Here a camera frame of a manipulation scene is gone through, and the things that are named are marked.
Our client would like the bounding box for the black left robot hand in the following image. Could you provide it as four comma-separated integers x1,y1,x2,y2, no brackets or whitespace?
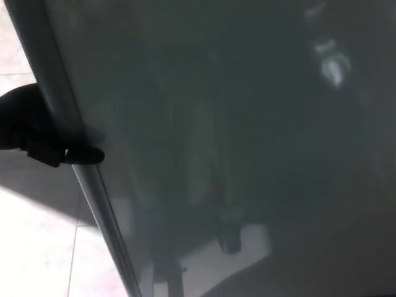
0,82,106,168

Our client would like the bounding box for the white whiteboard with grey frame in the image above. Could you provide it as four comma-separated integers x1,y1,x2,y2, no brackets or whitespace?
6,0,396,297

